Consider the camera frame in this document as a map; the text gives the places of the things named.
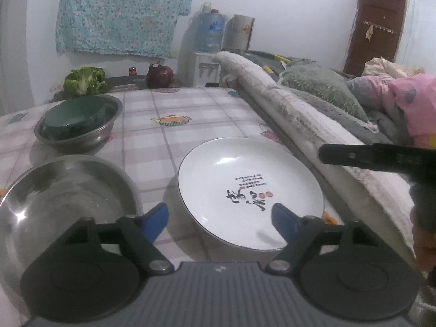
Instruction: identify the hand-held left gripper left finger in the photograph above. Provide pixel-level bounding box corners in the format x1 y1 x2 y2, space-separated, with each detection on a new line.
65 202 174 276

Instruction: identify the red cabbage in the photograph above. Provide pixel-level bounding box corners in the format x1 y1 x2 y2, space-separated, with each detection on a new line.
146 63 174 89

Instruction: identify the person's right hand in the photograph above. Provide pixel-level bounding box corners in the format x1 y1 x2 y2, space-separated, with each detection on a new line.
412 226 436 280

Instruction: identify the green lettuce head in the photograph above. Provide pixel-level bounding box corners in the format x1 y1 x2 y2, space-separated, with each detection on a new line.
63 67 108 97

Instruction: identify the pink dotted cloth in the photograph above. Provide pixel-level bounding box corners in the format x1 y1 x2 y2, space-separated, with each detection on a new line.
381 73 436 149

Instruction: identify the white quilted bolster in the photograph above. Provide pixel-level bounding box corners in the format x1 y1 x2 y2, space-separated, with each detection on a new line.
211 51 420 258

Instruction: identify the deep stainless steel bowl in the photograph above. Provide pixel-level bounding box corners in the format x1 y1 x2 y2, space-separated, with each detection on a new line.
34 95 123 154

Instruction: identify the blue water jug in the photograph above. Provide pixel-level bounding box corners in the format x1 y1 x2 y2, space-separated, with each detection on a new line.
197 9 227 54

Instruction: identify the white printed canister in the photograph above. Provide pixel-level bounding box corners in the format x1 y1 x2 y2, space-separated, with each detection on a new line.
223 14 256 51

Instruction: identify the white printed plate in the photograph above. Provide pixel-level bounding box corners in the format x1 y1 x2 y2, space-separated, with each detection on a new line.
178 137 325 252

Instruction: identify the brown wooden door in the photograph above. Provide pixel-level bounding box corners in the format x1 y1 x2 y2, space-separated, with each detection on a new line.
342 0 408 76

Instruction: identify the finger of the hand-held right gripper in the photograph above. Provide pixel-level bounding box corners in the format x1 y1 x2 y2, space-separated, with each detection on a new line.
318 143 376 170

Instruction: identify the green ceramic bowl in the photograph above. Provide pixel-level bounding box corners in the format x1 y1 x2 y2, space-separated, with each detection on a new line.
44 96 106 140

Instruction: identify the cream cloth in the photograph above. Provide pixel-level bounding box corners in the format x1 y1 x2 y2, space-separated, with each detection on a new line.
362 57 427 77

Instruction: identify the pink checkered tablecloth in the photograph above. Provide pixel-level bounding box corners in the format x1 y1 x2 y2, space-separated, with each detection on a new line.
0 87 341 327

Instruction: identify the floral teal curtain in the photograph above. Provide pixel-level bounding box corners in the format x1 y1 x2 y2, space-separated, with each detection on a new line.
56 0 197 59

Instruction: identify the green leaf-print pillow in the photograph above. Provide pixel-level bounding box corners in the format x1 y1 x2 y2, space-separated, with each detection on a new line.
278 62 370 124

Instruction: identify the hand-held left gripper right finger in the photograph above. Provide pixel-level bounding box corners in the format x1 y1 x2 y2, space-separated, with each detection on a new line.
266 202 367 276

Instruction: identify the wide stainless steel basin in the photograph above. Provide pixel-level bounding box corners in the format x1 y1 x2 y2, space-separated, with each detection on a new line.
0 155 144 300

